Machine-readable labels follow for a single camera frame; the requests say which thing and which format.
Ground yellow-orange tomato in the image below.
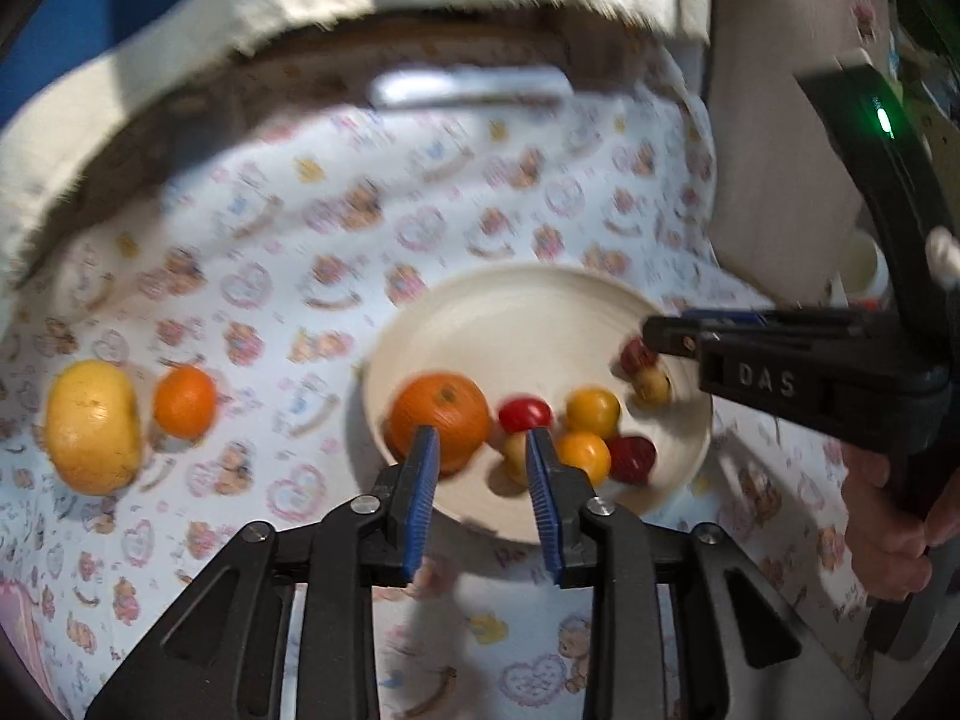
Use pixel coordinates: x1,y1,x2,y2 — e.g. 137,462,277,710
563,387,622,439
555,431,612,488

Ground dark red small apple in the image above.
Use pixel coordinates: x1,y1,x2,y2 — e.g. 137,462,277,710
607,434,658,486

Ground red cherry tomato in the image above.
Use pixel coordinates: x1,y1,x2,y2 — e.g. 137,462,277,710
498,395,553,434

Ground large orange mandarin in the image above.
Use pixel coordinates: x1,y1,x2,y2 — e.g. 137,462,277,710
384,372,493,476

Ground small orange mandarin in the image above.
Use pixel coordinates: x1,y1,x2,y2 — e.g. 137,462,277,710
153,366,217,440

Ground large yellow apple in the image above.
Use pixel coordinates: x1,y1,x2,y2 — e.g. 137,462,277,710
44,359,142,496

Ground dark red strawberry fruit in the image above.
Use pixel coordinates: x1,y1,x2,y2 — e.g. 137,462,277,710
619,335,659,379

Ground tan longan fruit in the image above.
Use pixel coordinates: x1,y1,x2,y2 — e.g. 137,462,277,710
501,433,527,488
631,366,672,408

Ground person's right hand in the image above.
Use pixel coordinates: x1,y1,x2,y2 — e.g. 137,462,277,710
841,444,960,601

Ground cream round plate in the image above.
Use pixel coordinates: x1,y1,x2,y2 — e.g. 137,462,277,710
361,263,713,517

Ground baby bear print sheet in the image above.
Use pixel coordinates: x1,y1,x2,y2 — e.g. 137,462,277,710
0,35,879,720

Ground pink tablet case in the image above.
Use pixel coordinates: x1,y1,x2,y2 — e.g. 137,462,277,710
2,580,60,718

